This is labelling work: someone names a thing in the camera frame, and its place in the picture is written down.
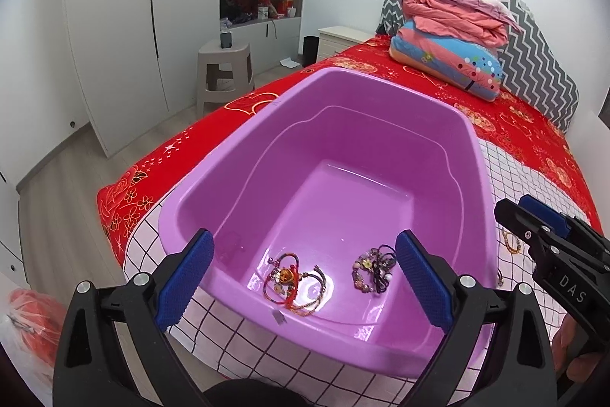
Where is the purple plastic basin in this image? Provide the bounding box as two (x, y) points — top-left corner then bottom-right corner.
(157, 68), (501, 381)

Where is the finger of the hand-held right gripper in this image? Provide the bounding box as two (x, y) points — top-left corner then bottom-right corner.
(518, 195), (610, 267)
(494, 199), (550, 256)

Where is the wall niche shelf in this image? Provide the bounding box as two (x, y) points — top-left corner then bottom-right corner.
(219, 0), (305, 31)

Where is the red floral bedsheet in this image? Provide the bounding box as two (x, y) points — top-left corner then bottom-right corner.
(96, 32), (599, 267)

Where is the black cord necklace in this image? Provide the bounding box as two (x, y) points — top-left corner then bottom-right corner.
(369, 244), (398, 294)

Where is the colourful striped pillow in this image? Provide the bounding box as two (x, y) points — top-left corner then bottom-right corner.
(388, 18), (507, 103)

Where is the grey zigzag headboard cushion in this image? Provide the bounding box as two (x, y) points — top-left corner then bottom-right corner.
(376, 0), (581, 134)

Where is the gold braided bracelet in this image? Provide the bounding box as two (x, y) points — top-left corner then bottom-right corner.
(501, 230), (525, 256)

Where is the orange plastic bag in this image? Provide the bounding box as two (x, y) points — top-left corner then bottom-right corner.
(0, 288), (65, 370)

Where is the white nightstand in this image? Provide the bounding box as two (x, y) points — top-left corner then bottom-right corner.
(318, 26), (375, 60)

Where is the bear charm red bracelet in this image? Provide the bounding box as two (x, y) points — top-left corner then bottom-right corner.
(263, 252), (306, 310)

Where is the white wardrobe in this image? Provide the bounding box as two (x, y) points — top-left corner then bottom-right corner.
(62, 0), (315, 160)

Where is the pink folded quilt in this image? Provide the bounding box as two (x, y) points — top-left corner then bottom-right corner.
(390, 0), (524, 50)

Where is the black waste bin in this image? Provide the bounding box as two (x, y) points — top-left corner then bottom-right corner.
(302, 36), (319, 68)

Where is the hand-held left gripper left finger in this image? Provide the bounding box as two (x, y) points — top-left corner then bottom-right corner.
(51, 228), (215, 407)

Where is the person's right hand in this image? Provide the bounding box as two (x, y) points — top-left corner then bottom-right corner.
(552, 316), (607, 389)

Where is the stone bead bracelet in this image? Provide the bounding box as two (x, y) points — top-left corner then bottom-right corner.
(352, 247), (394, 294)

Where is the grey plastic stool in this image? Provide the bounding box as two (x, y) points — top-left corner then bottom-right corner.
(196, 39), (255, 114)

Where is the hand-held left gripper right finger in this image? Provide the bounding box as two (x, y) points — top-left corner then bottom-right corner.
(395, 230), (558, 407)

